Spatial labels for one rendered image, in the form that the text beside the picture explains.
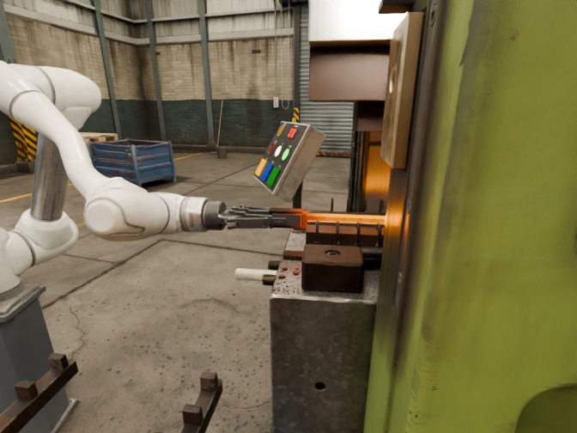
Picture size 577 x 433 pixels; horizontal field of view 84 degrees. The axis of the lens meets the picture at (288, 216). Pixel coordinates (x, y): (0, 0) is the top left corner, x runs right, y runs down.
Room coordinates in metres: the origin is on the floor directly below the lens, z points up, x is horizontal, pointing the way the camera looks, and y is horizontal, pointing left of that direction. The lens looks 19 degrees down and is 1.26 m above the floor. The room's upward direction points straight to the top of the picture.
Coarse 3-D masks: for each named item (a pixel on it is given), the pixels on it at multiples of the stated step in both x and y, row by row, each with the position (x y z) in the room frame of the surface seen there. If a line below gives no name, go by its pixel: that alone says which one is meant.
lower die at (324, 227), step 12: (312, 228) 0.69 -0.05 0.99; (324, 228) 0.69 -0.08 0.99; (336, 228) 0.69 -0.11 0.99; (348, 228) 0.69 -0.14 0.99; (360, 228) 0.69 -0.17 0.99; (372, 228) 0.69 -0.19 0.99; (384, 228) 0.69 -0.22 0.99; (312, 240) 0.67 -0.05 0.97; (324, 240) 0.66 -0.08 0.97; (348, 240) 0.66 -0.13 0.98; (360, 240) 0.65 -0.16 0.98; (372, 240) 0.65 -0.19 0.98; (372, 264) 0.65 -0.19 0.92
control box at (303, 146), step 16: (288, 128) 1.34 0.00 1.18; (304, 128) 1.19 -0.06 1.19; (288, 144) 1.24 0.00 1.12; (304, 144) 1.16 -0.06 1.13; (320, 144) 1.18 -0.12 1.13; (272, 160) 1.32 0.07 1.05; (288, 160) 1.16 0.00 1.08; (304, 160) 1.16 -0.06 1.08; (256, 176) 1.40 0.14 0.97; (288, 176) 1.14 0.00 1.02; (304, 176) 1.16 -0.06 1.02; (272, 192) 1.13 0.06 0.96; (288, 192) 1.15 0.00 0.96
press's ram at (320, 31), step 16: (320, 0) 0.62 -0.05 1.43; (336, 0) 0.61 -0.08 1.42; (352, 0) 0.61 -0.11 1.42; (368, 0) 0.61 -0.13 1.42; (320, 16) 0.62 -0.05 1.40; (336, 16) 0.61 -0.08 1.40; (352, 16) 0.61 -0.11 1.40; (368, 16) 0.61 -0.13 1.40; (384, 16) 0.60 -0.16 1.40; (400, 16) 0.60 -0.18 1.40; (320, 32) 0.62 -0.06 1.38; (336, 32) 0.61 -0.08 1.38; (352, 32) 0.61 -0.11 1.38; (368, 32) 0.61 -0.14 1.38; (384, 32) 0.60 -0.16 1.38
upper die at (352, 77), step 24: (312, 48) 0.67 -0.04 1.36; (336, 48) 0.66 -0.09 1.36; (360, 48) 0.66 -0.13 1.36; (384, 48) 0.65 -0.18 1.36; (312, 72) 0.67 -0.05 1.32; (336, 72) 0.66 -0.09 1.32; (360, 72) 0.66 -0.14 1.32; (384, 72) 0.65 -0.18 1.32; (312, 96) 0.67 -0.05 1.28; (336, 96) 0.66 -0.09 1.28; (360, 96) 0.66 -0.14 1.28; (384, 96) 0.65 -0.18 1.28
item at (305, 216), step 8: (272, 208) 0.76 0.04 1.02; (280, 208) 0.76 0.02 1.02; (288, 208) 0.76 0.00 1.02; (304, 216) 0.72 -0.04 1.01; (312, 216) 0.73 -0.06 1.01; (320, 216) 0.73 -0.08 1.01; (328, 216) 0.73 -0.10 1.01; (336, 216) 0.73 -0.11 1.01; (344, 216) 0.73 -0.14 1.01; (352, 216) 0.73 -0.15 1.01; (360, 216) 0.73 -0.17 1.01; (368, 216) 0.73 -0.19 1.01; (376, 216) 0.73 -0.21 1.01; (384, 216) 0.73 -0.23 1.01; (304, 224) 0.72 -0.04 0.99
